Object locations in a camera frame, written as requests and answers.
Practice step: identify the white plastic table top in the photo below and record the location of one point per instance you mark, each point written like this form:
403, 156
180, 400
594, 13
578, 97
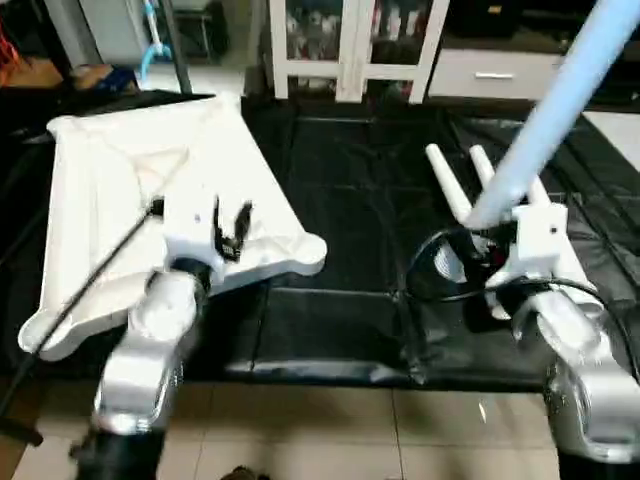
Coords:
230, 170

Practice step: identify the white plastic table leg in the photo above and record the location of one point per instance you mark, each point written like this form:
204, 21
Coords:
560, 100
448, 185
482, 165
578, 265

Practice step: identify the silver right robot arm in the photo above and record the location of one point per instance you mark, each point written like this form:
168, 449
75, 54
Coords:
580, 360

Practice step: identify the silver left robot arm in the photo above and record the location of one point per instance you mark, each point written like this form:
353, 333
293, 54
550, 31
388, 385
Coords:
150, 340

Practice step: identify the black work mat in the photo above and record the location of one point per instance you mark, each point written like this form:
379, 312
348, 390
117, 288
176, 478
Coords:
340, 200

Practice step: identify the white flat board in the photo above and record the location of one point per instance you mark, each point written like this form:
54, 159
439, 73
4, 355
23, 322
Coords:
612, 135

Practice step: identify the white drawer unit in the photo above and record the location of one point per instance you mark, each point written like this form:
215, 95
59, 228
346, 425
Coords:
495, 75

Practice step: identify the grey vertical metal pole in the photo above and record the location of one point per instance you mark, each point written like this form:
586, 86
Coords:
176, 45

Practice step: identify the brown cardboard box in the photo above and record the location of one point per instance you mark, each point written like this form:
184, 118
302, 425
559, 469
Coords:
100, 76

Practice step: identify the light blue plastic object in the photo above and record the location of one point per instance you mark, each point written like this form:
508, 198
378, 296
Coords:
152, 45

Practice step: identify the white glass door cabinet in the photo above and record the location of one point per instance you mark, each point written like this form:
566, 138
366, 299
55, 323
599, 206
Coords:
350, 45

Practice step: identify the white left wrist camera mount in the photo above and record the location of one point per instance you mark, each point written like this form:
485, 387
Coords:
192, 230

